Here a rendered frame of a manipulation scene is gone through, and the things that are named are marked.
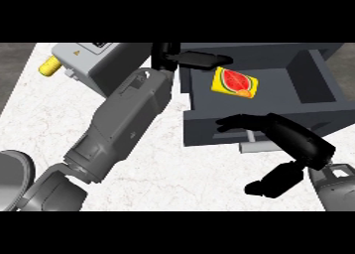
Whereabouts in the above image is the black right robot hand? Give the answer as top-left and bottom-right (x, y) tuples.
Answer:
(215, 112), (337, 199)

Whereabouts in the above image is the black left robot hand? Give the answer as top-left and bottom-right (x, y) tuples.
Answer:
(150, 42), (236, 72)

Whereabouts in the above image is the dark grey open drawer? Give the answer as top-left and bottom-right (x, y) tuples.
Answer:
(178, 42), (355, 114)

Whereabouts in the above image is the dark grey drawer front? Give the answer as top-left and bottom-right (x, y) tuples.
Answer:
(182, 99), (355, 148)

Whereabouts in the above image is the yellow cup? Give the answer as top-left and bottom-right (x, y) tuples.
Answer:
(38, 55), (66, 78)

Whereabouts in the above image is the yellow watermelon print box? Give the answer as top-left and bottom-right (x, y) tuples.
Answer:
(210, 65), (262, 100)

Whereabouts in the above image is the grey box appliance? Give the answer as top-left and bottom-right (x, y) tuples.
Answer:
(51, 42), (156, 99)

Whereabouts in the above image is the grey rounded shape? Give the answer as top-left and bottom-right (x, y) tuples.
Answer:
(0, 149), (38, 212)

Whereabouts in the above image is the pale grey drawer handle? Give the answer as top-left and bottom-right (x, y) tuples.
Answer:
(240, 129), (286, 154)

